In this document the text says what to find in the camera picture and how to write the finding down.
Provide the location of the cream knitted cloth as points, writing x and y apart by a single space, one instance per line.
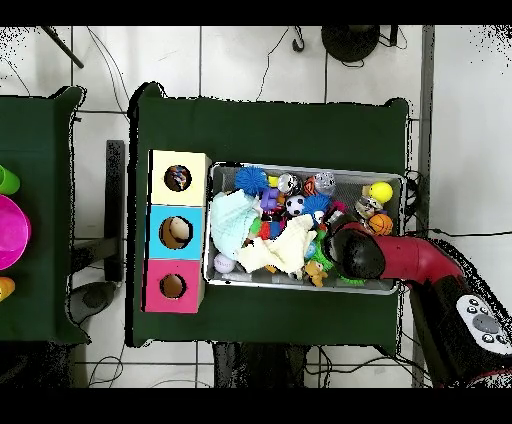
284 248

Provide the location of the blue spiky rubber ball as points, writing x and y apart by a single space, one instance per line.
316 204
251 180

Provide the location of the mint knitted cloth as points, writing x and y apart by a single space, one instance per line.
230 224

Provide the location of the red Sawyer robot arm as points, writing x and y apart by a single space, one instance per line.
416 260

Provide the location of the wooden three-hole sorting box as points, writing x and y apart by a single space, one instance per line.
188 192

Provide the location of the orange basketball toy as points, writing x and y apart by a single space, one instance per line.
380 224

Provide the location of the yellow plastic ball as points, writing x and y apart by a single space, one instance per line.
380 192

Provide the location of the brown plush animal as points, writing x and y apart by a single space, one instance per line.
316 272

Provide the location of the small soccer ball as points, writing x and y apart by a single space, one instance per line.
295 205

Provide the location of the dark green tablecloth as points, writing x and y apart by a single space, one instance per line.
32 240
280 132

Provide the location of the white baseball toy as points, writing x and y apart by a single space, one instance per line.
224 263

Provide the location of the black round stand base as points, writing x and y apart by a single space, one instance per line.
350 42

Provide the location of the black stand bar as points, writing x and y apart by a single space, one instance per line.
114 200

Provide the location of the grey round base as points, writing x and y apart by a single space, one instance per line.
94 300

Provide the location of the pink plastic bowl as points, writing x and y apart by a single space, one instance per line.
12 232

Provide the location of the black rod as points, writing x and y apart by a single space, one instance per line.
62 46

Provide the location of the green plastic cup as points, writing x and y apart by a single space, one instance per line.
7 180

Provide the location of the orange plastic toy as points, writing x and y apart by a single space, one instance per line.
4 288

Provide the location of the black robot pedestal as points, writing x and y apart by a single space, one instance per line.
256 368

